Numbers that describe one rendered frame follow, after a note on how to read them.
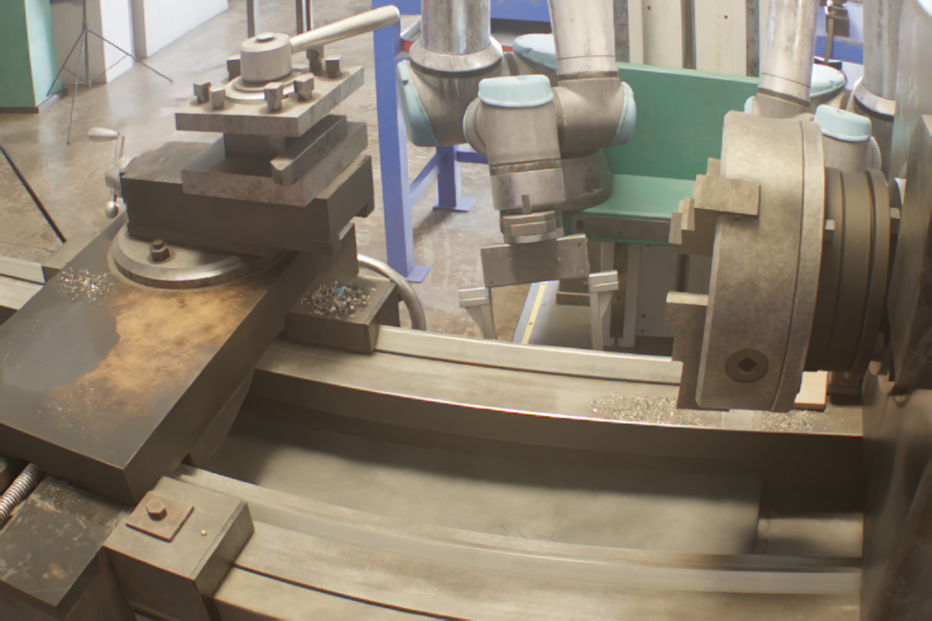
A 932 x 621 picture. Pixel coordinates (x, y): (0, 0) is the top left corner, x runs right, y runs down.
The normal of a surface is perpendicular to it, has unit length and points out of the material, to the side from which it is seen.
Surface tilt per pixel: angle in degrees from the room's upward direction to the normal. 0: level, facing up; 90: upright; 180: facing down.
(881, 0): 100
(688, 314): 71
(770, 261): 61
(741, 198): 41
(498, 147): 75
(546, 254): 66
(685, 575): 48
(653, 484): 9
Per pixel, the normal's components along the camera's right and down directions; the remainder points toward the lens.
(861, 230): -0.21, -0.43
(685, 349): -0.29, 0.13
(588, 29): 0.11, 0.10
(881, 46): -0.65, 0.51
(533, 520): 0.20, -0.86
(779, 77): -0.56, 0.04
